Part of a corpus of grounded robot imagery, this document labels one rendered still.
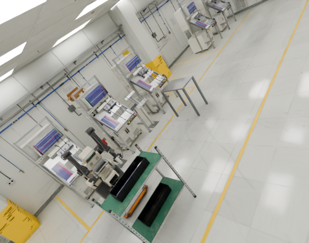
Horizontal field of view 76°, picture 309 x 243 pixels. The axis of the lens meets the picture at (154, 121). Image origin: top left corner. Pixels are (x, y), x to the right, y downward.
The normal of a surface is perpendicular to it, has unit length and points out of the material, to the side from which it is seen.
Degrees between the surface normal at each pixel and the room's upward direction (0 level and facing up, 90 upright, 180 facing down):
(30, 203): 90
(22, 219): 90
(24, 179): 90
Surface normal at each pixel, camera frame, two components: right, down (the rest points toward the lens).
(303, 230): -0.54, -0.72
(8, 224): 0.65, -0.02
